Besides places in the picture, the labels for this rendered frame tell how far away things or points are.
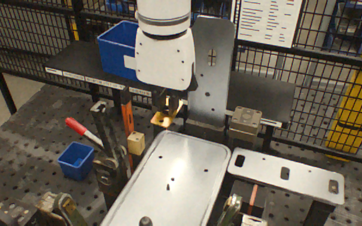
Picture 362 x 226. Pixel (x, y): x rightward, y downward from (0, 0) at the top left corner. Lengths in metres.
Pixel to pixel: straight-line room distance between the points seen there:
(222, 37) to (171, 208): 0.43
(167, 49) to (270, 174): 0.48
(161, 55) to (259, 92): 0.61
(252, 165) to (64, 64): 0.77
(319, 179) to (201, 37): 0.47
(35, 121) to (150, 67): 1.08
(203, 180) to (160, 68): 0.38
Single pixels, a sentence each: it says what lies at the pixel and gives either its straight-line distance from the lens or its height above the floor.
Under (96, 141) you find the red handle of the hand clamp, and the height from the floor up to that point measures 1.10.
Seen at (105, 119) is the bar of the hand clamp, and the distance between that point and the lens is 0.76.
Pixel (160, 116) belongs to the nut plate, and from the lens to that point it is 0.64.
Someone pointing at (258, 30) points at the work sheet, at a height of 1.20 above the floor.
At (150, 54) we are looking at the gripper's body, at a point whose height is 1.39.
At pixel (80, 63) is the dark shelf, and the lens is 1.28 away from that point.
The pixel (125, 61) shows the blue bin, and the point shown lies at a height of 1.10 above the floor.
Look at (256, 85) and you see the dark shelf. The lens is 1.13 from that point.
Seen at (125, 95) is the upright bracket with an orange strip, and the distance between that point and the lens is 0.81.
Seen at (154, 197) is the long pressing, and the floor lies 1.00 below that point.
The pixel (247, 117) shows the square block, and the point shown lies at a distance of 0.95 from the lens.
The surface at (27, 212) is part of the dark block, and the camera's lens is 0.71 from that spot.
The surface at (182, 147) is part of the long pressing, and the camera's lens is 0.92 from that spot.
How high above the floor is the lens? 1.66
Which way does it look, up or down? 40 degrees down
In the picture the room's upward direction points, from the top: straight up
